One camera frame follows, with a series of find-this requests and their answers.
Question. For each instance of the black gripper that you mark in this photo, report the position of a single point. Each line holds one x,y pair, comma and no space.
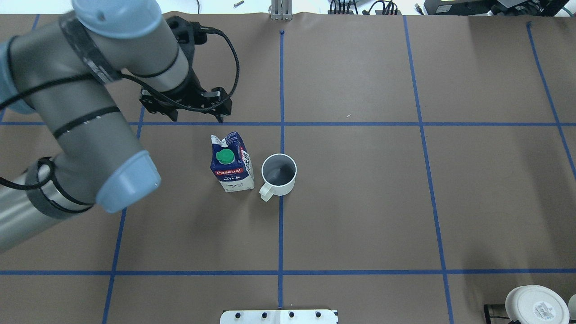
186,91

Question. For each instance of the blue white milk carton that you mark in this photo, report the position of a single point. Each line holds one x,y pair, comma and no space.
231,163

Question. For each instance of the white mug grey inside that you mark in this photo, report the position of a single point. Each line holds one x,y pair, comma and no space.
279,173

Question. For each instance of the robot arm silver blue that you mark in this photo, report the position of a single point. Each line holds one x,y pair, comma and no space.
60,71

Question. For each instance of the black power strip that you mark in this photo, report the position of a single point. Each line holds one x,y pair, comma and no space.
363,7

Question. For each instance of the black monitor on stand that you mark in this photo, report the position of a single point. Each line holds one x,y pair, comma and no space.
539,8

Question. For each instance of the white mug far on rack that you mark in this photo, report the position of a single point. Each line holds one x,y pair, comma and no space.
536,304

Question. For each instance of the white mug on rack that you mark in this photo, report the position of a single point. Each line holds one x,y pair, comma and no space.
572,308
536,304

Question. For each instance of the white mug near on rack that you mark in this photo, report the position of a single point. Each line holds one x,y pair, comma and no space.
572,308

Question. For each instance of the aluminium frame post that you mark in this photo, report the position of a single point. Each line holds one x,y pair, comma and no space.
281,10

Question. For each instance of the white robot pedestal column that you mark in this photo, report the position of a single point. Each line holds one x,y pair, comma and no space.
297,316

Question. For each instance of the black wire mug rack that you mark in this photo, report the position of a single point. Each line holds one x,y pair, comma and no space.
496,314

